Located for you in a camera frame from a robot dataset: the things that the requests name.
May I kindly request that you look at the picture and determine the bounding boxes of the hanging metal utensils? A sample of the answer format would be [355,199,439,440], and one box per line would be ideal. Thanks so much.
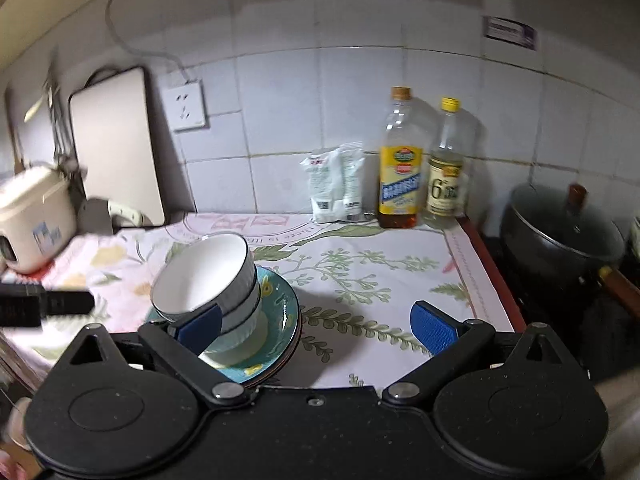
[23,48,78,174]

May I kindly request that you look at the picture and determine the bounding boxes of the beige cutting board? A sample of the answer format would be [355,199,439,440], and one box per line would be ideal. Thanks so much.
[68,66,165,226]

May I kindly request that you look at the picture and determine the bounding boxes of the grey wall cable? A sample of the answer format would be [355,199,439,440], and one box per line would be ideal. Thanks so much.
[106,0,194,84]

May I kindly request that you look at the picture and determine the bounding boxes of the black wok with lid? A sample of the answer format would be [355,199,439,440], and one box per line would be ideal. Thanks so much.
[500,183,626,275]

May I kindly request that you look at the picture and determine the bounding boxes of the white wall socket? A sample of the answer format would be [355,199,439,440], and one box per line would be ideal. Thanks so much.
[160,80,207,132]

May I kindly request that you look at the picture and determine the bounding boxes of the small white ribbed bowl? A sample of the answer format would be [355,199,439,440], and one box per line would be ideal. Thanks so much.
[197,303,268,370]

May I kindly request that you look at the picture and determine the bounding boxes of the floral pink table cloth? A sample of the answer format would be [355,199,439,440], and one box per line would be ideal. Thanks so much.
[32,214,525,388]

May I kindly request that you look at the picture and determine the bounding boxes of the pink rabbit print plate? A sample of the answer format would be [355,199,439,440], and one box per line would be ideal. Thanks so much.
[238,304,302,387]

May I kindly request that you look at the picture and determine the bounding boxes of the large white ribbed bowl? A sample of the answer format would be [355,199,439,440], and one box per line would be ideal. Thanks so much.
[151,232,257,318]

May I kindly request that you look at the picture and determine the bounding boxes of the blue white wall sticker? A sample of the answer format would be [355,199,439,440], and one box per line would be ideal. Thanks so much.
[483,15,537,50]

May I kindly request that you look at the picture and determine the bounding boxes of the left hand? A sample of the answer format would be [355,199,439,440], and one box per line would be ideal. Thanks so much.
[1,396,40,480]

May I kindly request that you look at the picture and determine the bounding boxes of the white rice cooker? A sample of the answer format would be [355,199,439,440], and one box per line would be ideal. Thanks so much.
[1,166,77,274]

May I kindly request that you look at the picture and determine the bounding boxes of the white salt bag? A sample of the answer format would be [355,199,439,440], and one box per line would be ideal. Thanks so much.
[300,148,346,223]

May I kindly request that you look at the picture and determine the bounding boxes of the clear white vinegar bottle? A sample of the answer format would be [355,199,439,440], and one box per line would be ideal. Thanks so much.
[423,96,476,230]

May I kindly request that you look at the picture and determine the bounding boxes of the blue fried egg plate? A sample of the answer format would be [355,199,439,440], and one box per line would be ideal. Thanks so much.
[151,262,302,391]

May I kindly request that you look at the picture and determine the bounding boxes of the cleaver with cream handle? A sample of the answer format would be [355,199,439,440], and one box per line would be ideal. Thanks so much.
[77,197,149,236]

